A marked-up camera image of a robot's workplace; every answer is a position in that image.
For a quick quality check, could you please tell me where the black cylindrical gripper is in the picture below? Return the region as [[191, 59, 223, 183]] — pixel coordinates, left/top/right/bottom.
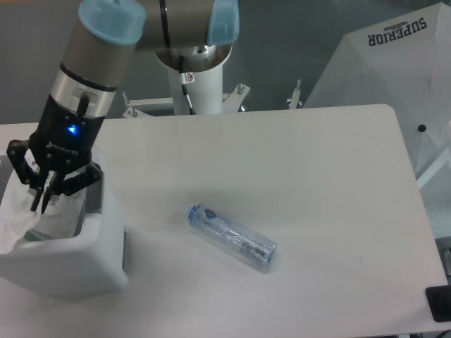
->
[[6, 94, 104, 214]]

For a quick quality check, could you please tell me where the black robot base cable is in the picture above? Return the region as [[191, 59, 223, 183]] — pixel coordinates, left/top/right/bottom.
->
[[178, 55, 197, 115]]

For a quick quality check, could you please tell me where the white metal table frame bracket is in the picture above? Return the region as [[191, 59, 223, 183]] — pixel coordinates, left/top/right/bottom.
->
[[121, 79, 304, 119]]

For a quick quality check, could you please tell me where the clear plastic water bottle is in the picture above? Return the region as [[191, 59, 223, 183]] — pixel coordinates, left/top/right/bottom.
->
[[187, 204, 278, 272]]

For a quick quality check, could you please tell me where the white umbrella with SUPERIOR print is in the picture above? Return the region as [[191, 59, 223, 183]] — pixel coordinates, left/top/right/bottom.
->
[[305, 3, 450, 175]]

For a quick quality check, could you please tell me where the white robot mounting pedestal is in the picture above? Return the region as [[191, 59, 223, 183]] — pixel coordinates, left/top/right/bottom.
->
[[166, 64, 223, 115]]

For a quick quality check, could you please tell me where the white plastic trash can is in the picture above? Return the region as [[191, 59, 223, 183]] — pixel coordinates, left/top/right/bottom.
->
[[1, 147, 128, 296]]

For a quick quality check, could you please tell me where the clear plastic wrapper with barcode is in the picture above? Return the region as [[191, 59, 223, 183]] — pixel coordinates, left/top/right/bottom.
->
[[1, 173, 86, 254]]

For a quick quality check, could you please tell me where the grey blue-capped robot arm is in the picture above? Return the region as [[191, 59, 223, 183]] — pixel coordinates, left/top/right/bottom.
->
[[6, 1, 240, 212]]

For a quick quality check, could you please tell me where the black device at table corner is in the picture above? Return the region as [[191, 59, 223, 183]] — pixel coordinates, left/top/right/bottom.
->
[[425, 285, 451, 323]]

